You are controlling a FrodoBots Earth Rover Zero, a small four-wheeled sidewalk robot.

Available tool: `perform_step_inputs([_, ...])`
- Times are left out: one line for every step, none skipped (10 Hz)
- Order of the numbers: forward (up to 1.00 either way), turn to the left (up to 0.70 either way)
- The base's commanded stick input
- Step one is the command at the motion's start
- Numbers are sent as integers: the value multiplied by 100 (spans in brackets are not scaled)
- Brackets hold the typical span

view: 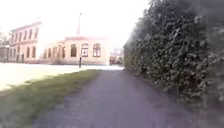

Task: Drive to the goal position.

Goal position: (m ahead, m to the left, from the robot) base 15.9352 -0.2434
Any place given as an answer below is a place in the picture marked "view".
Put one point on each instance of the pale multi-storey building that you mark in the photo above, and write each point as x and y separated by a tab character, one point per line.
25	41

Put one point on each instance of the grass strip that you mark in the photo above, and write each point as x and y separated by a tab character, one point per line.
40	96

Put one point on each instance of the pale gravel yard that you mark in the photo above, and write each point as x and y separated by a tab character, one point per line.
30	73

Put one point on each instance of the dark pole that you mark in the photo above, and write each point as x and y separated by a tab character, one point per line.
80	62

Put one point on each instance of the tall green hedge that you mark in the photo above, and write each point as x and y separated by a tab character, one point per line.
173	50

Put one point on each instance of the yellow building with arched windows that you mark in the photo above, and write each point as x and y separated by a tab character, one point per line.
83	50

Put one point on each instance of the dark paved path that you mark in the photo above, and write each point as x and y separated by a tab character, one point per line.
113	103

